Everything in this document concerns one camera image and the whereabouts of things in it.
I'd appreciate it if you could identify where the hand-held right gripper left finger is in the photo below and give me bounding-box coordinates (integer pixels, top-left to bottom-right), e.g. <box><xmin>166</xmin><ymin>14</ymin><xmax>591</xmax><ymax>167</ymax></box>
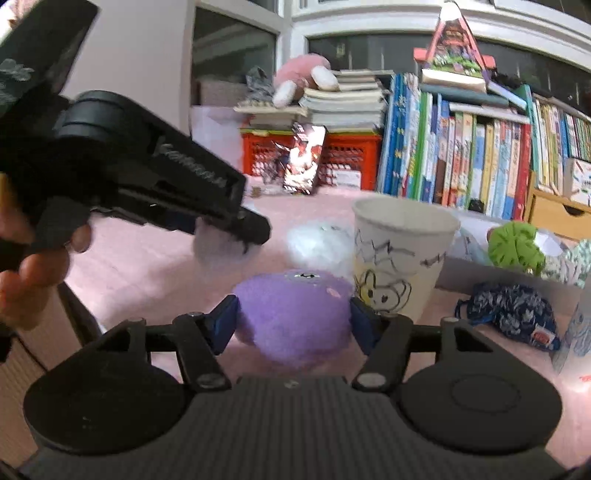
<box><xmin>99</xmin><ymin>295</ymin><xmax>238</xmax><ymax>392</ymax></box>

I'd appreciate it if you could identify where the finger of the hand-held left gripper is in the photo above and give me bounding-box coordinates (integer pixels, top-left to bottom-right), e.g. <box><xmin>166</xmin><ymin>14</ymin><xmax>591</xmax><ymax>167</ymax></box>
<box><xmin>195</xmin><ymin>207</ymin><xmax>271</xmax><ymax>246</ymax></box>

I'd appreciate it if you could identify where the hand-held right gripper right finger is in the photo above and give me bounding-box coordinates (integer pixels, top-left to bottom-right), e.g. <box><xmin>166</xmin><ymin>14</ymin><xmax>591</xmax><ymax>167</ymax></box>
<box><xmin>349</xmin><ymin>298</ymin><xmax>490</xmax><ymax>392</ymax></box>

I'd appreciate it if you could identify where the pink white baby sock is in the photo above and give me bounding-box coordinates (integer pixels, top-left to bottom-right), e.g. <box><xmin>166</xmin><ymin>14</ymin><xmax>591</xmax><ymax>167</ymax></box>
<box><xmin>193</xmin><ymin>226</ymin><xmax>247</xmax><ymax>269</ymax></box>

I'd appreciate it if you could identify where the white fluffy pompom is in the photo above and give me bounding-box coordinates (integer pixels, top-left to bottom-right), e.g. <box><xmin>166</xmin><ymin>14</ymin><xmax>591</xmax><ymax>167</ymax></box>
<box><xmin>285</xmin><ymin>220</ymin><xmax>357</xmax><ymax>278</ymax></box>

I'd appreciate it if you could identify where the purple plush toy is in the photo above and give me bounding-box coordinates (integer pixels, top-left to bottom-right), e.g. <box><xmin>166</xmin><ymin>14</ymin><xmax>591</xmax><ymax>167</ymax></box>
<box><xmin>231</xmin><ymin>270</ymin><xmax>356</xmax><ymax>365</ymax></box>

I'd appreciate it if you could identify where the white cardboard box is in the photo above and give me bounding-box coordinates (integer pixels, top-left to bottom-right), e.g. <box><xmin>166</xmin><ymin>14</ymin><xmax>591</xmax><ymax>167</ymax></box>
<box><xmin>436</xmin><ymin>228</ymin><xmax>591</xmax><ymax>324</ymax></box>

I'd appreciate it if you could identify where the person's left hand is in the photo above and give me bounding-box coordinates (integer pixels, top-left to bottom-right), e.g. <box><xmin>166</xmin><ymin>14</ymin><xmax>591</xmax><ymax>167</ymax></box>
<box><xmin>0</xmin><ymin>224</ymin><xmax>94</xmax><ymax>331</ymax></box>

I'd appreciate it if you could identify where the miniature bicycle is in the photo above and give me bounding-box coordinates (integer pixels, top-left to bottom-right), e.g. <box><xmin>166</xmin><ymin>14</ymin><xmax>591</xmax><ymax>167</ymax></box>
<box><xmin>265</xmin><ymin>142</ymin><xmax>293</xmax><ymax>186</ymax></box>

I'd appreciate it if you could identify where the cat drawing paper cup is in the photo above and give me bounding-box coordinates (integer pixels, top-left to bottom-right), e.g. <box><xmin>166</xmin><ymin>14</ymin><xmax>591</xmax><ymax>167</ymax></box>
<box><xmin>352</xmin><ymin>198</ymin><xmax>461</xmax><ymax>324</ymax></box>

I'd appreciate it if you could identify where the pink tablecloth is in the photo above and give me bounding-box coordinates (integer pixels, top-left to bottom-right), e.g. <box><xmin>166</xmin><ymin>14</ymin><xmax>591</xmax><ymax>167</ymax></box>
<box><xmin>60</xmin><ymin>181</ymin><xmax>591</xmax><ymax>464</ymax></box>

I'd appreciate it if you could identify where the smartphone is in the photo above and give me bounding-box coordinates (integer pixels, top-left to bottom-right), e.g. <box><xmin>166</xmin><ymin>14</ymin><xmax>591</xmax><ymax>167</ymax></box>
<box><xmin>281</xmin><ymin>121</ymin><xmax>327</xmax><ymax>196</ymax></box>

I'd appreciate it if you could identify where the white paper bag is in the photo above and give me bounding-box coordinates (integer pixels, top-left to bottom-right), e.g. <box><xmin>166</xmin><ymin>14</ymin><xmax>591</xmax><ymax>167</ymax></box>
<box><xmin>191</xmin><ymin>105</ymin><xmax>246</xmax><ymax>155</ymax></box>

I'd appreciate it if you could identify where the red plastic crate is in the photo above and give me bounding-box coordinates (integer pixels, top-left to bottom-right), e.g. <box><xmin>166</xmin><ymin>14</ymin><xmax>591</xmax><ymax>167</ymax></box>
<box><xmin>239</xmin><ymin>126</ymin><xmax>385</xmax><ymax>191</ymax></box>

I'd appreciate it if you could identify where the grey cloth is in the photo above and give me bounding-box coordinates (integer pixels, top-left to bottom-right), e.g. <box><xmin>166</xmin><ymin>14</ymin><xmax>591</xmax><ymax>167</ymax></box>
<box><xmin>245</xmin><ymin>66</ymin><xmax>276</xmax><ymax>103</ymax></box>

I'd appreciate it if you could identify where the dark blue floral pouch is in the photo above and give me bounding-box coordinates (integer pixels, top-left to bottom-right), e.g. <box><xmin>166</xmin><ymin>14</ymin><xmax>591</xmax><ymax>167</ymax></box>
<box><xmin>455</xmin><ymin>281</ymin><xmax>563</xmax><ymax>352</ymax></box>

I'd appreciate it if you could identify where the stack of flat books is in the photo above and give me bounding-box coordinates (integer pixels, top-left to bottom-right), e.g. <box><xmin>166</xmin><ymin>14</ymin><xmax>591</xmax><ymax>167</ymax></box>
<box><xmin>233</xmin><ymin>68</ymin><xmax>389</xmax><ymax>136</ymax></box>

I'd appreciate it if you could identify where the pink plush toy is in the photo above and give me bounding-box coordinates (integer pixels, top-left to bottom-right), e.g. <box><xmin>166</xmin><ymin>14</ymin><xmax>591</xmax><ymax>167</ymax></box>
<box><xmin>271</xmin><ymin>52</ymin><xmax>341</xmax><ymax>108</ymax></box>

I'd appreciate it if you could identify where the green scrunchie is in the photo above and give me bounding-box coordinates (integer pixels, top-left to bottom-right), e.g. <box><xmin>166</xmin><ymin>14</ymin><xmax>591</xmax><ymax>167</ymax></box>
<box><xmin>487</xmin><ymin>220</ymin><xmax>546</xmax><ymax>276</ymax></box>

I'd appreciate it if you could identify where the row of tall upright books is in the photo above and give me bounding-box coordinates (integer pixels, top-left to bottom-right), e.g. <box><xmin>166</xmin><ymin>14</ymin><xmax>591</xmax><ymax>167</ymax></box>
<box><xmin>375</xmin><ymin>73</ymin><xmax>533</xmax><ymax>221</ymax></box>

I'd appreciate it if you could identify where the blue drawing paper cup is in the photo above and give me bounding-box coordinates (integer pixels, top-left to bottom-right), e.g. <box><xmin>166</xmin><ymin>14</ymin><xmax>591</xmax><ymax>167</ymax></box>
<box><xmin>551</xmin><ymin>298</ymin><xmax>591</xmax><ymax>376</ymax></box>

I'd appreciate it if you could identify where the green checkered cloth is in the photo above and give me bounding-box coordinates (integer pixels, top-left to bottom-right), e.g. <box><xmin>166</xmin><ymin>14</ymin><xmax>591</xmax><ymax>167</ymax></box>
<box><xmin>541</xmin><ymin>239</ymin><xmax>591</xmax><ymax>288</ymax></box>

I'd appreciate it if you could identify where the wooden desk organizer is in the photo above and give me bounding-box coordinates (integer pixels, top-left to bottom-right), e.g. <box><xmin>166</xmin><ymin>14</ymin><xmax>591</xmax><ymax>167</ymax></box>
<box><xmin>523</xmin><ymin>171</ymin><xmax>591</xmax><ymax>241</ymax></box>

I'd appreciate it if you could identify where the white pencil print box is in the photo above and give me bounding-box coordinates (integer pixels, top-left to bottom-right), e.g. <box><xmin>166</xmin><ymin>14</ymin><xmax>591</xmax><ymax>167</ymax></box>
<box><xmin>562</xmin><ymin>157</ymin><xmax>591</xmax><ymax>207</ymax></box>

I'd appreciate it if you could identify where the row of small paperback books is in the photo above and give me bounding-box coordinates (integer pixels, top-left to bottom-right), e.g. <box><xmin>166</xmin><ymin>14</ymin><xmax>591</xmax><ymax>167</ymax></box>
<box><xmin>530</xmin><ymin>91</ymin><xmax>591</xmax><ymax>195</ymax></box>

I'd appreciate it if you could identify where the colourful toy house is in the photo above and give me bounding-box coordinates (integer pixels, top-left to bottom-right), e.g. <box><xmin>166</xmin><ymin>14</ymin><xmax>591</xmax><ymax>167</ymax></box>
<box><xmin>412</xmin><ymin>1</ymin><xmax>498</xmax><ymax>78</ymax></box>

